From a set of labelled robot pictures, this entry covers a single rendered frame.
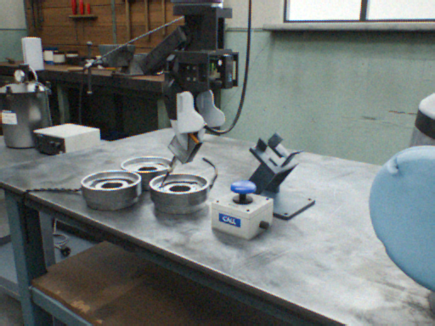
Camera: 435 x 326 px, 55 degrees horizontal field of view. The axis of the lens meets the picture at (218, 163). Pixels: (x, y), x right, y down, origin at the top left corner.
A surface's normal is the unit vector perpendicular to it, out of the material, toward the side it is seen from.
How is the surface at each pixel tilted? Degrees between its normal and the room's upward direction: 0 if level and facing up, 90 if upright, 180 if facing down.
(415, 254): 97
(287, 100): 90
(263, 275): 0
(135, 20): 90
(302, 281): 0
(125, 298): 0
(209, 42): 90
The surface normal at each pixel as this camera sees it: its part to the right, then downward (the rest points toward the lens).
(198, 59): -0.63, 0.22
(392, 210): -0.81, 0.29
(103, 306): 0.01, -0.96
